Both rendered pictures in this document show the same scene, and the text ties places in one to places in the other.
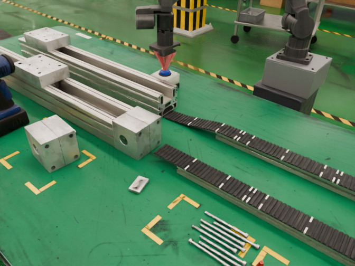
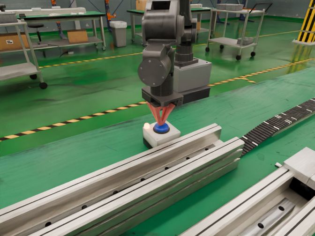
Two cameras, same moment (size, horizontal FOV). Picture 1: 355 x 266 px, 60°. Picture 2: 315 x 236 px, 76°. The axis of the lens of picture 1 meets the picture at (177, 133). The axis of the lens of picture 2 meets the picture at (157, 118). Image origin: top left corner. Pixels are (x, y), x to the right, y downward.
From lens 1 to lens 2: 104 cm
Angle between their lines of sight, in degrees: 56
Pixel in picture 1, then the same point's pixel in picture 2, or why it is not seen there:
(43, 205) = not seen: outside the picture
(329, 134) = (257, 91)
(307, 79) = (207, 71)
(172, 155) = not seen: outside the picture
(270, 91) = (191, 93)
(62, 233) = not seen: outside the picture
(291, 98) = (204, 89)
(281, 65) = (191, 69)
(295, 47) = (190, 53)
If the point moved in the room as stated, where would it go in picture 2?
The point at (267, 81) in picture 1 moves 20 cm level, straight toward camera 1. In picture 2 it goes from (182, 87) to (224, 100)
